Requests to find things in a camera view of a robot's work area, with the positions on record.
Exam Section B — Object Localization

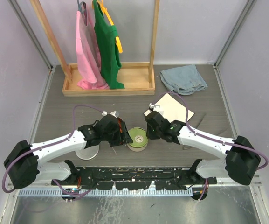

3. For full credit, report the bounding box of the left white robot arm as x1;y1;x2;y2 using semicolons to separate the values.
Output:
4;114;133;189

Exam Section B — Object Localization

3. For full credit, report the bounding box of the round steel lid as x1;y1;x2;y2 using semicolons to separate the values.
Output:
75;146;99;161

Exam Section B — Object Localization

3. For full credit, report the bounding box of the yellow clothes hanger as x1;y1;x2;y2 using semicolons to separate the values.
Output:
92;0;123;54

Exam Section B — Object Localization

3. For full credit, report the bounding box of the green shirt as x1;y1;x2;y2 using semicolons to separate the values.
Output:
94;2;125;90

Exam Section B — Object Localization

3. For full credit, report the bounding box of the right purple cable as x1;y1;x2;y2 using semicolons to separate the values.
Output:
149;91;269;201

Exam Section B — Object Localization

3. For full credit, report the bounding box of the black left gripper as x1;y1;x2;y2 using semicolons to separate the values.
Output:
102;121;132;147

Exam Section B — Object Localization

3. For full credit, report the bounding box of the wooden clothes rack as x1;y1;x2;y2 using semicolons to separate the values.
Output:
30;0;160;97

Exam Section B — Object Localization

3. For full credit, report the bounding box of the green round lid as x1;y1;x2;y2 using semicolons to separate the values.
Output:
128;127;148;145

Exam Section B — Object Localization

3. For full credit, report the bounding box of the grey clothes hanger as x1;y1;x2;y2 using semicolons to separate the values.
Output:
77;0;88;26

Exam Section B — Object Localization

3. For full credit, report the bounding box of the folded blue towel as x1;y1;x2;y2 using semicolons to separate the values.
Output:
159;65;207;96

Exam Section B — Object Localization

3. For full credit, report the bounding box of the white square plate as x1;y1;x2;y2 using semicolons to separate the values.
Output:
153;93;194;122

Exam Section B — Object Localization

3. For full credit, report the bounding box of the purple cable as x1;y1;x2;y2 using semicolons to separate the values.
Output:
3;104;116;201
149;91;269;201

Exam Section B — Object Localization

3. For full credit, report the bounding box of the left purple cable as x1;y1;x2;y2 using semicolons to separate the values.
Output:
3;104;116;201

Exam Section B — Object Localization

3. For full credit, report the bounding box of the white cable duct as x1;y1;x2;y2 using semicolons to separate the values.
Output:
17;187;193;197

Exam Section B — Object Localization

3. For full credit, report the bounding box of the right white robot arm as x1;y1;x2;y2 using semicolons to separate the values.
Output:
145;111;261;186

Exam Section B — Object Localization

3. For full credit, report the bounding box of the small steel bowl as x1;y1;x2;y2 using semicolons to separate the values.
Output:
127;143;147;152

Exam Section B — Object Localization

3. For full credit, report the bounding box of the pink shirt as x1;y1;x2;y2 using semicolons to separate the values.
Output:
76;11;109;90

